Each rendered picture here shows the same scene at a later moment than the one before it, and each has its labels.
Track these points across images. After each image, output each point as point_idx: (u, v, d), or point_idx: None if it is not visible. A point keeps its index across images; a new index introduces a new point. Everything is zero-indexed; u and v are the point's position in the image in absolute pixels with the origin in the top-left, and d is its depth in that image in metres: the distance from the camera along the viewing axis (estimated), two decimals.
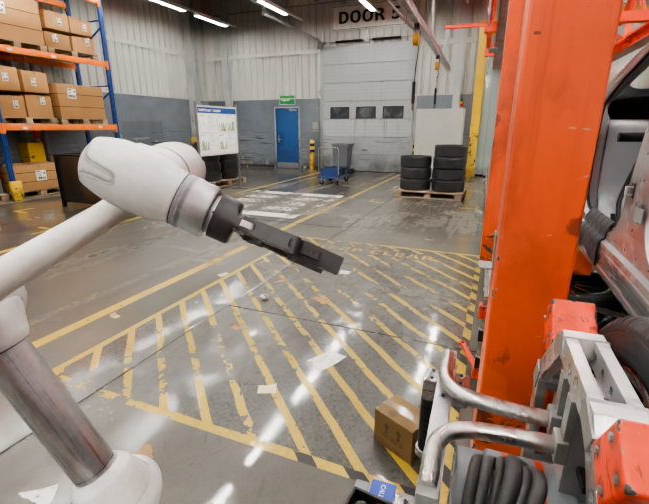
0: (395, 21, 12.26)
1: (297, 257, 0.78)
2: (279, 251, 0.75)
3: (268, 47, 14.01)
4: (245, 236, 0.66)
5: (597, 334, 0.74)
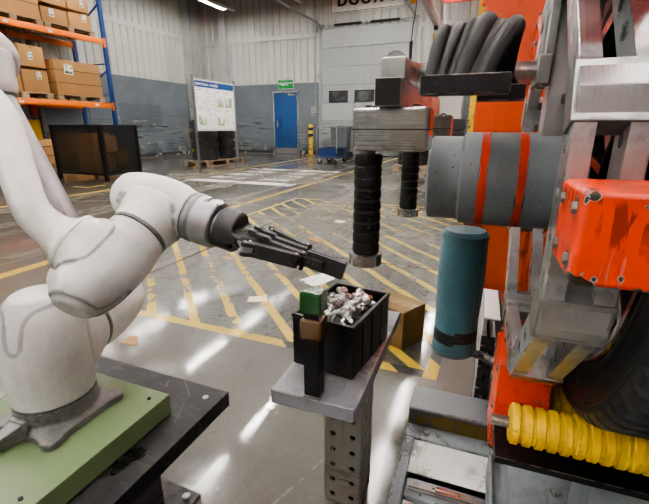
0: (393, 3, 12.22)
1: None
2: None
3: (266, 31, 13.97)
4: None
5: None
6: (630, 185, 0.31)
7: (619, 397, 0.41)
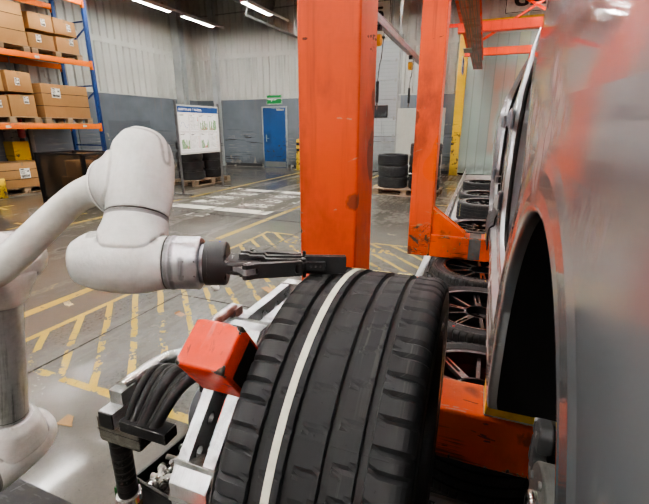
0: None
1: (316, 264, 0.68)
2: (288, 259, 0.69)
3: (255, 47, 14.17)
4: (245, 253, 0.71)
5: None
6: None
7: None
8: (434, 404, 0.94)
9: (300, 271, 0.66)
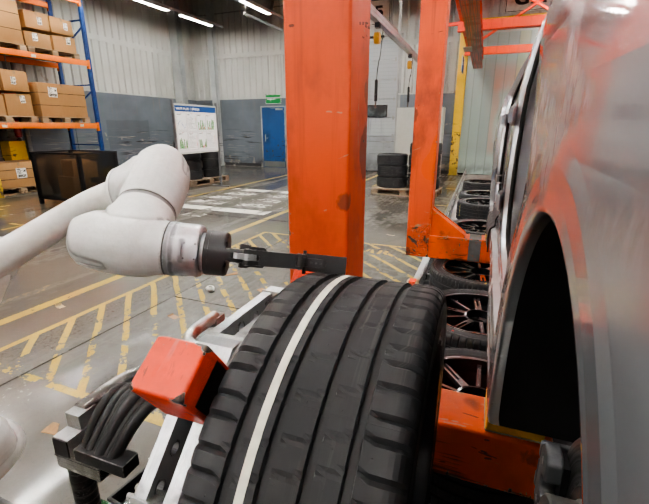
0: None
1: (316, 261, 0.68)
2: None
3: (254, 46, 14.10)
4: None
5: None
6: None
7: None
8: (428, 445, 0.87)
9: (300, 264, 0.66)
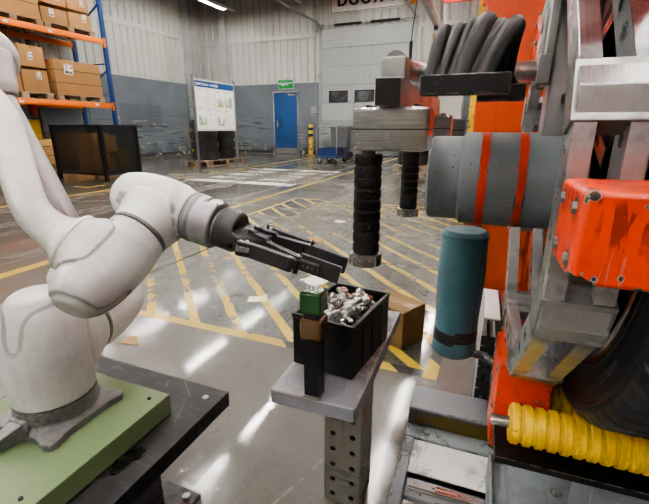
0: (393, 3, 12.22)
1: (321, 255, 0.74)
2: (294, 252, 0.74)
3: (266, 31, 13.97)
4: None
5: None
6: (630, 184, 0.31)
7: None
8: None
9: None
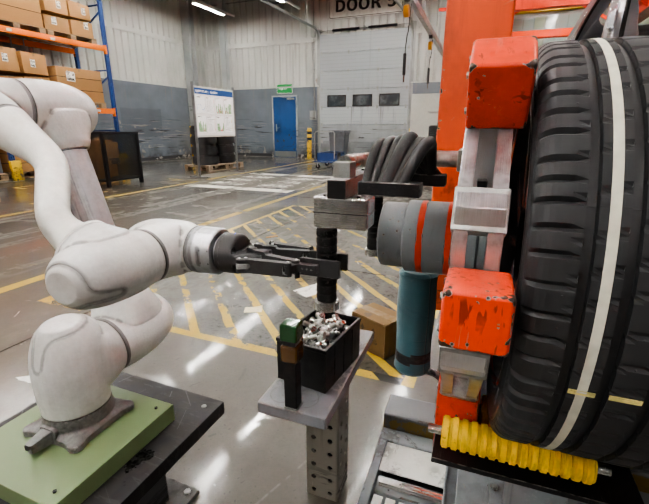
0: (391, 9, 12.38)
1: (307, 267, 0.67)
2: (286, 258, 0.70)
3: (265, 36, 14.13)
4: (259, 245, 0.76)
5: None
6: (480, 279, 0.48)
7: (509, 370, 0.50)
8: None
9: (288, 273, 0.67)
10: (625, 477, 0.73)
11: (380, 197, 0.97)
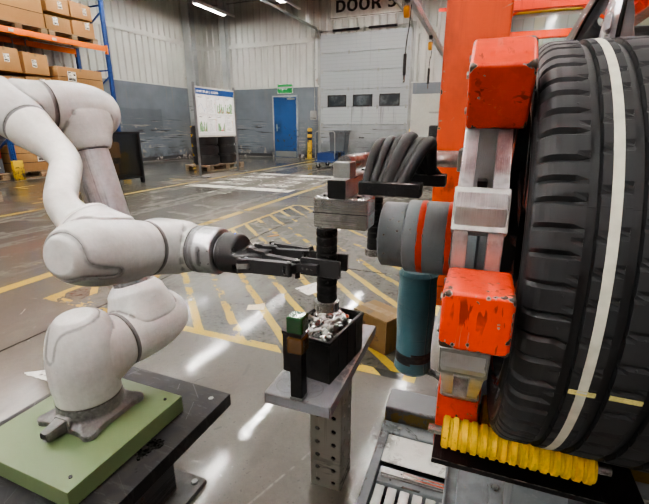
0: (391, 9, 12.41)
1: (307, 267, 0.68)
2: (287, 258, 0.70)
3: (266, 36, 14.16)
4: (259, 245, 0.76)
5: None
6: (481, 279, 0.48)
7: (510, 370, 0.50)
8: None
9: (288, 272, 0.67)
10: (625, 477, 0.73)
11: (380, 197, 0.97)
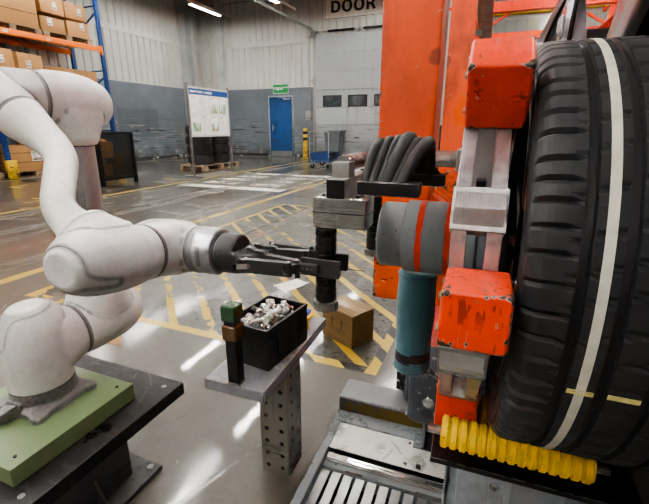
0: None
1: (307, 267, 0.68)
2: (286, 258, 0.70)
3: (261, 37, 14.22)
4: (259, 245, 0.76)
5: None
6: (479, 279, 0.48)
7: (508, 369, 0.50)
8: None
9: (288, 272, 0.67)
10: (624, 476, 0.73)
11: (379, 197, 0.98)
